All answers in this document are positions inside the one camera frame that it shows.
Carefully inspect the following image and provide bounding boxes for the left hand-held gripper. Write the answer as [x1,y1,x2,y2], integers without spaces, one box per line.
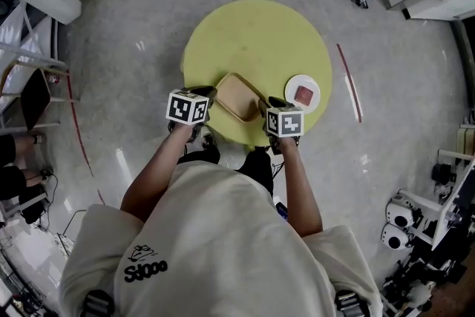
[165,85,218,144]

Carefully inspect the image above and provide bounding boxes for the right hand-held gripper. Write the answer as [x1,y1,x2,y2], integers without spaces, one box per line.
[258,96,305,155]

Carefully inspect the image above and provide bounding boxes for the person's left forearm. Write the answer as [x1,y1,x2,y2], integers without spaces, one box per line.
[120,122,194,223]

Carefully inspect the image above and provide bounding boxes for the person's right forearm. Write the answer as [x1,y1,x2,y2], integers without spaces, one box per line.
[276,137,323,238]

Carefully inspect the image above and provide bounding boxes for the brown square block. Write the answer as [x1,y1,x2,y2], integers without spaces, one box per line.
[294,85,315,104]

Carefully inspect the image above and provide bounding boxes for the white round plate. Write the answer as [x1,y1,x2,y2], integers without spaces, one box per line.
[284,73,321,113]

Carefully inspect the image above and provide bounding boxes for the person's white black shoe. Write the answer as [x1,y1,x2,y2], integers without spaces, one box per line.
[200,126,220,153]

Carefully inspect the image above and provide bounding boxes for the person's black shorts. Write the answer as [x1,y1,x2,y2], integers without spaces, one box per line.
[176,149,275,198]

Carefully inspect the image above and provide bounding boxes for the round table with green cloth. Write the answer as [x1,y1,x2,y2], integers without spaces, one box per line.
[179,0,333,152]

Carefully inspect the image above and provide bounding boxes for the red floor tape strip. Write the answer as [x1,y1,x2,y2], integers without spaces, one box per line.
[336,43,363,123]
[66,73,107,205]

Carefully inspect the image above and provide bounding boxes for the dark blue pouch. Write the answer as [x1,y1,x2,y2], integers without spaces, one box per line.
[274,200,289,222]

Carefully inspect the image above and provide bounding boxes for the person's cream printed shirt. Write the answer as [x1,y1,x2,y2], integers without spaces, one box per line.
[59,163,383,317]

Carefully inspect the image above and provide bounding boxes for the wooden chair with black seat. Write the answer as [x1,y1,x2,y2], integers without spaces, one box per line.
[0,61,81,131]

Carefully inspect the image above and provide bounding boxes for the white metal shelf rack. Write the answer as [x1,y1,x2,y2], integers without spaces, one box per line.
[0,0,70,68]

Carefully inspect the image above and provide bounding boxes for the white equipment stand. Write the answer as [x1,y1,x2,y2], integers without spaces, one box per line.
[399,155,475,252]

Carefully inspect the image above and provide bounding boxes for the black bag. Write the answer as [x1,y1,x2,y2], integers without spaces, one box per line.
[18,185,50,226]

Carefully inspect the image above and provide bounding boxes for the wire mesh basket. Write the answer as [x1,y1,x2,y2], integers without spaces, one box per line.
[55,232,76,259]

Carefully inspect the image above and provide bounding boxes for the grey harness strap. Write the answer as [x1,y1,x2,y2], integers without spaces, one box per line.
[333,289,363,317]
[83,289,114,317]

